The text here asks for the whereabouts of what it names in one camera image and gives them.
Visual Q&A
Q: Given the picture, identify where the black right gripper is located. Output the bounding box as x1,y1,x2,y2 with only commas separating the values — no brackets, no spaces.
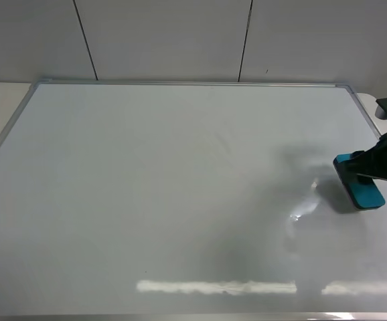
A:
337,133,387,181

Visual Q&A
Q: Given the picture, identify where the blue whiteboard eraser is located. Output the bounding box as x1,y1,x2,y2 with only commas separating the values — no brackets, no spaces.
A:
333,154,386,211

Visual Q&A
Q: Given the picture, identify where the aluminium framed whiteboard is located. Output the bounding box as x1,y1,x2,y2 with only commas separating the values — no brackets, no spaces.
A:
0,80,387,320

